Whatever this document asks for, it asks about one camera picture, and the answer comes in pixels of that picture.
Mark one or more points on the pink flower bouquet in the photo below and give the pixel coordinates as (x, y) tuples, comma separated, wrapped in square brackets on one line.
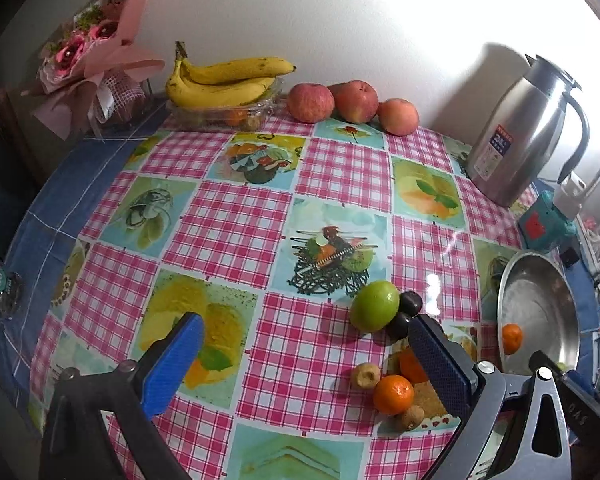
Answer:
[(97, 44)]

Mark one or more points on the large green apple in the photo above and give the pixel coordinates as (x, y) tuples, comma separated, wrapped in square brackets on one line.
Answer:
[(374, 306)]

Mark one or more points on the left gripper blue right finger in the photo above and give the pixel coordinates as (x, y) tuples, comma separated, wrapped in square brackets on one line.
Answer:
[(445, 362)]

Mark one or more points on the yellow banana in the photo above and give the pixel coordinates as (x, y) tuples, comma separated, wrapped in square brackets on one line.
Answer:
[(191, 95), (235, 70)]

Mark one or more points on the red apple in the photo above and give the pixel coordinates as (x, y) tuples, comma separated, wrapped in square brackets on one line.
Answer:
[(356, 101), (398, 117), (310, 103)]

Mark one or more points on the brown longan fruit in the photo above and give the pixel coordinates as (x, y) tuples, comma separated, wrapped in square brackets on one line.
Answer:
[(365, 376), (412, 418)]

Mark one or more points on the large orange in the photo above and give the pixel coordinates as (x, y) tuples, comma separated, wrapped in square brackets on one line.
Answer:
[(410, 367)]

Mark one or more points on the teal box with red print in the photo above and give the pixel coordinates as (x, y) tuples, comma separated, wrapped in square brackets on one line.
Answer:
[(543, 226)]

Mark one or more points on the clear plastic fruit container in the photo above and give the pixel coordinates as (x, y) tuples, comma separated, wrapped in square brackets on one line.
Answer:
[(248, 117)]

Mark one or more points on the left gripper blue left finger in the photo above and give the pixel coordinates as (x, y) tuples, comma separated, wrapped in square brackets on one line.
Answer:
[(166, 362)]

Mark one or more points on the black power adapter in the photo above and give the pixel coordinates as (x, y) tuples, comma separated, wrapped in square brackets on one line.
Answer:
[(569, 257)]

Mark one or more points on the stainless steel thermos jug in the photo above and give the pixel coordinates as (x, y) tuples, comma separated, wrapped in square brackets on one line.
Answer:
[(523, 131)]

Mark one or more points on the checkered fruit tablecloth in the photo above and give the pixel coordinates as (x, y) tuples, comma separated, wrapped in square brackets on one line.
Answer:
[(268, 236)]

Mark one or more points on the mandarin in metal plate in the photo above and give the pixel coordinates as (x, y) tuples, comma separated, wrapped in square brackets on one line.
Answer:
[(512, 337)]

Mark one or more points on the dark plum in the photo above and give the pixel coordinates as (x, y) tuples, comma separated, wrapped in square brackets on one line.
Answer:
[(410, 303), (397, 328)]

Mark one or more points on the small mandarin orange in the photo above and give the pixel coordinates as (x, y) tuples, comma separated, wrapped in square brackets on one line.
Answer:
[(393, 395)]

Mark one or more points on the stainless steel plate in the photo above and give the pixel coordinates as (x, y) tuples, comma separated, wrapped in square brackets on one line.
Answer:
[(534, 296)]

